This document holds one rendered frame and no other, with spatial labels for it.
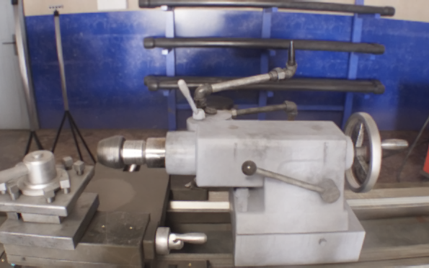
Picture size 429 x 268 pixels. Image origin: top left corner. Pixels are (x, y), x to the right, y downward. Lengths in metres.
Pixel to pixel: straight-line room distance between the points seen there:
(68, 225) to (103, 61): 3.42
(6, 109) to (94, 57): 1.32
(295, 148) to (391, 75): 3.66
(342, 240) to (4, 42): 4.10
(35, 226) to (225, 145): 0.45
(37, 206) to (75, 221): 0.10
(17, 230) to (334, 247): 0.74
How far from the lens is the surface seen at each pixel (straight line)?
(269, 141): 0.85
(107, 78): 4.10
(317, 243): 0.94
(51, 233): 0.73
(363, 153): 0.99
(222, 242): 1.19
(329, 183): 0.88
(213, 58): 3.89
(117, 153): 0.91
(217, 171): 0.86
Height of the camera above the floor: 1.48
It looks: 22 degrees down
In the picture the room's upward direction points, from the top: 1 degrees clockwise
